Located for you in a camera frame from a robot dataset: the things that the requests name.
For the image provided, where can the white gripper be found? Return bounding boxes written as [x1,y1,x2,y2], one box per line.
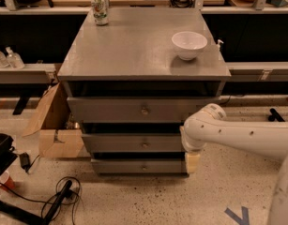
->
[180,126,205,173]

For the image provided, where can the grey drawer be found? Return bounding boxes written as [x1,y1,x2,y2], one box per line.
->
[91,159,187,174]
[68,97,217,123]
[83,133,184,153]

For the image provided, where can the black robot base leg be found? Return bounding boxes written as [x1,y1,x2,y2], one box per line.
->
[268,108,284,122]

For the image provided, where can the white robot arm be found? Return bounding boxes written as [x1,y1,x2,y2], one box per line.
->
[180,103,288,225]

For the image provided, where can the grey bottom drawer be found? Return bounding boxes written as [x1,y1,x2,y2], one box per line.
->
[91,159,187,174]

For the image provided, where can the grey wooden drawer cabinet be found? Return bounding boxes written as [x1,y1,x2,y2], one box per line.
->
[58,7,231,161]

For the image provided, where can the grey top drawer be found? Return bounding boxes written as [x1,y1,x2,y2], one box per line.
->
[68,97,217,123]

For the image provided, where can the open cardboard box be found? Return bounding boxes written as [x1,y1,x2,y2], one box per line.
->
[23,83,89,158]

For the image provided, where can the white pump bottle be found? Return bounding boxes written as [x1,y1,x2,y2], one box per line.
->
[217,39,224,52]

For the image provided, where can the white ceramic bowl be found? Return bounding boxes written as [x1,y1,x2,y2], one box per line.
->
[172,31,207,61]

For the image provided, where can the black power adapter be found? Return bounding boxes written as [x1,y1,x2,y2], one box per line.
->
[19,153,31,171]

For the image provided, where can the black bin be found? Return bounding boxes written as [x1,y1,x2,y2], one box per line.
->
[0,133,17,176]

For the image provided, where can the red plastic cup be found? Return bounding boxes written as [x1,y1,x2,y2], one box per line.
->
[0,171,15,191]

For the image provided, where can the black stand base bar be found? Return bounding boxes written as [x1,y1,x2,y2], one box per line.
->
[0,180,72,225]

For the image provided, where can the clear sanitizer bottle right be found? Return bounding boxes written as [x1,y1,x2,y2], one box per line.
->
[6,47,24,69]

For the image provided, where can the black cable coil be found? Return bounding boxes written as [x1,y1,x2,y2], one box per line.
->
[39,176,83,225]

